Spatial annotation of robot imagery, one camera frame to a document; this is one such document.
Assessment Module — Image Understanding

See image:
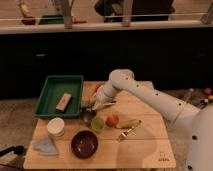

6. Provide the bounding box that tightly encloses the dark red bowl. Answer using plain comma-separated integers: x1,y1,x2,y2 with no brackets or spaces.
71,130,98,159

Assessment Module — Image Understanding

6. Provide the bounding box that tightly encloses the white round container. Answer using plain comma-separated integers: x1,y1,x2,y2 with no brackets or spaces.
47,117,65,137

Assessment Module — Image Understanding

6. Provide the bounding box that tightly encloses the orange bowl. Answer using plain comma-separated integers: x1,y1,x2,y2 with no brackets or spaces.
92,83,104,97

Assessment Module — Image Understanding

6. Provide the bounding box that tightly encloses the orange tomato toy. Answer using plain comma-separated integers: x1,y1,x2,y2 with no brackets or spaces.
105,114,119,127

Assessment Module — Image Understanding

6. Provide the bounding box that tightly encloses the green plastic tray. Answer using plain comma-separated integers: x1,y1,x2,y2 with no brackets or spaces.
35,75,84,119

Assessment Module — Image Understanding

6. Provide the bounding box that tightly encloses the blue folded cloth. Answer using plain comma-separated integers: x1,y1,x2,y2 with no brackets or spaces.
33,137,58,156

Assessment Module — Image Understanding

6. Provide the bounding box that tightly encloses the metal fork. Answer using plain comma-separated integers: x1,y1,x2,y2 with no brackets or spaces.
117,127,136,142

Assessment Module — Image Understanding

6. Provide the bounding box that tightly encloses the white spatula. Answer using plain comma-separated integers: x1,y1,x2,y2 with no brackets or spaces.
86,102,115,110

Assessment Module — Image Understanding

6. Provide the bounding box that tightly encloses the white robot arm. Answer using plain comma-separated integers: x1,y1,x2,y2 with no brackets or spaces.
96,69,213,171

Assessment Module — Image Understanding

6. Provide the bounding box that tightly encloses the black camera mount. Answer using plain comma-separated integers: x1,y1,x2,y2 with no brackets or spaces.
0,145,24,157

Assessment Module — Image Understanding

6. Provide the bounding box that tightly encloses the small metal cup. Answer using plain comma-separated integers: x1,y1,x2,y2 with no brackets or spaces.
80,111,92,123

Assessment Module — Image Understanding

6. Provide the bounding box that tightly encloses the wooden block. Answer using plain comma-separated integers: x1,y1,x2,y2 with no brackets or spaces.
56,93,72,112

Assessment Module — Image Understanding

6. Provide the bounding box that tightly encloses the yellow banana toy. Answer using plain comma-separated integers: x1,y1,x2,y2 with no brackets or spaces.
116,120,141,129

